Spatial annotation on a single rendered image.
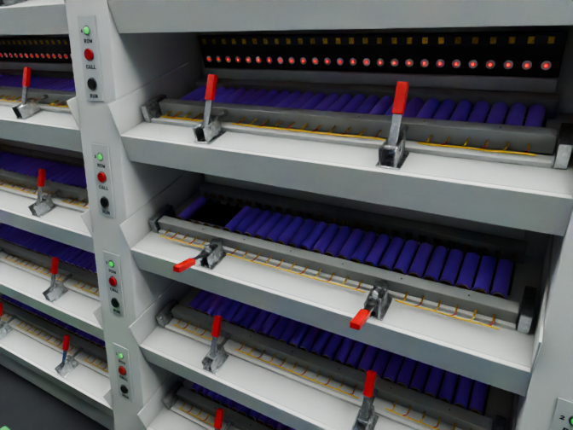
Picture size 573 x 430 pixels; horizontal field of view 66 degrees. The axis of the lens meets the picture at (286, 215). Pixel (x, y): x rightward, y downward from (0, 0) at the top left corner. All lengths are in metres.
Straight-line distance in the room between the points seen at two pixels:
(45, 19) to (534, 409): 0.87
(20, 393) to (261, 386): 0.78
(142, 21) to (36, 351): 0.86
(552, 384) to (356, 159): 0.31
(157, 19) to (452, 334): 0.56
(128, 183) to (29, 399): 0.74
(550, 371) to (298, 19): 0.47
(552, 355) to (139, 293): 0.63
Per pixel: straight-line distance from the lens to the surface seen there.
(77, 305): 1.03
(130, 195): 0.77
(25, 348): 1.30
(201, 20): 0.63
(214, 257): 0.68
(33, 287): 1.15
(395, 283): 0.59
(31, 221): 1.02
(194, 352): 0.82
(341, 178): 0.53
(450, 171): 0.50
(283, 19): 0.56
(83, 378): 1.14
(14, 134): 1.01
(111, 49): 0.73
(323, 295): 0.61
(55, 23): 0.85
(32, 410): 1.31
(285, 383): 0.75
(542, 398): 0.57
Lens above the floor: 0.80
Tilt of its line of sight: 18 degrees down
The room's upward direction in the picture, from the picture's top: 2 degrees clockwise
